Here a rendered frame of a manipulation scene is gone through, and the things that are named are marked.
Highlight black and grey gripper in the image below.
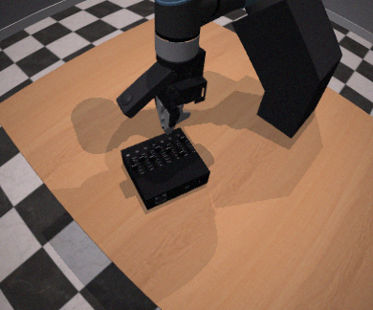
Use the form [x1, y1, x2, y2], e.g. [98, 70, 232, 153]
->
[154, 46, 208, 135]

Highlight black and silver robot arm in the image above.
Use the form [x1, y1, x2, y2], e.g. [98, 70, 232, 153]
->
[116, 0, 281, 118]

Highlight black lighting desk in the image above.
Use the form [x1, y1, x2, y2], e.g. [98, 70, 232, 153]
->
[121, 127, 210, 210]

